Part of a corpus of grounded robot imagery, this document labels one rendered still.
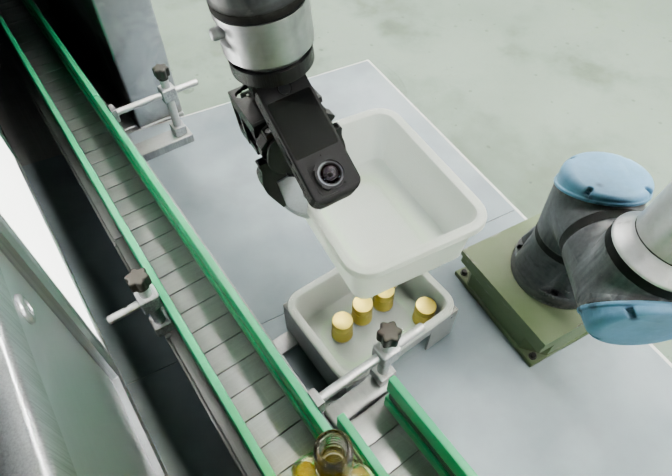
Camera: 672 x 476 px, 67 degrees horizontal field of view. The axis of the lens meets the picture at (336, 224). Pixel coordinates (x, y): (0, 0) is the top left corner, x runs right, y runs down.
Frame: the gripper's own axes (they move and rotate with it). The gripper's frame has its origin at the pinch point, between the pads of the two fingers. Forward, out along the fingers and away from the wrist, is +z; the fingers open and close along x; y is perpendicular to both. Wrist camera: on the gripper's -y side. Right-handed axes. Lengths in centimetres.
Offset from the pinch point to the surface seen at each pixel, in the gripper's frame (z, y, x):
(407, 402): 14.2, -19.2, 0.5
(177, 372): 32.9, 8.4, 25.6
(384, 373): 19.7, -13.3, -0.1
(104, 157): 20, 49, 21
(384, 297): 30.5, 0.6, -8.9
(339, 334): 31.0, -0.8, 0.5
